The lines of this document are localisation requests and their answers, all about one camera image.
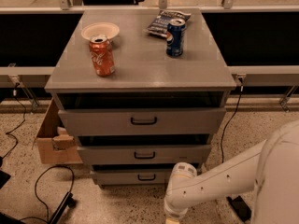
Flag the grey bottom drawer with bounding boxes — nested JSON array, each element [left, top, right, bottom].
[[91, 169, 171, 186]]

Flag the grey drawer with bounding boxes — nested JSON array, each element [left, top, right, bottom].
[[91, 169, 171, 186], [59, 108, 226, 136], [78, 145, 211, 165]]

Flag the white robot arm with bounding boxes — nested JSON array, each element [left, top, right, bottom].
[[164, 120, 299, 224]]

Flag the grey top drawer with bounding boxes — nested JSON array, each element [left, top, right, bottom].
[[59, 108, 226, 136]]

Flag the grey drawer cabinet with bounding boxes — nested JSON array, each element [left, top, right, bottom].
[[46, 8, 235, 174]]

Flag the grey middle drawer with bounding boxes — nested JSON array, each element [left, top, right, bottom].
[[78, 145, 211, 165]]

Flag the orange Coca-Cola can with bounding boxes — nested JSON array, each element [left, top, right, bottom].
[[89, 35, 115, 77]]

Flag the blue Pepsi can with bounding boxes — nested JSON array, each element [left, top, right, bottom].
[[166, 19, 186, 57]]

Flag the blue chip bag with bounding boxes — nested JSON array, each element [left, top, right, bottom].
[[145, 10, 191, 37]]

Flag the white paper bowl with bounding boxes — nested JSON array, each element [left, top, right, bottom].
[[81, 22, 120, 40]]

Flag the brown cardboard box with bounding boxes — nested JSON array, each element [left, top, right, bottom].
[[36, 101, 82, 164]]

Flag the black chair base leg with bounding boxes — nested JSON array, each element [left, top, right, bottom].
[[48, 191, 77, 224]]

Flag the black power adapter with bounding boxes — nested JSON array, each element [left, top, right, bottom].
[[227, 196, 251, 222]]

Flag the black power cable right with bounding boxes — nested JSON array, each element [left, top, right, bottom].
[[220, 84, 244, 164]]

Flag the black cable left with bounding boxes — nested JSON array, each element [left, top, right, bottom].
[[0, 82, 28, 161]]

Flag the black looped floor cable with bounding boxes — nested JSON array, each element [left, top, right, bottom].
[[18, 164, 76, 223]]

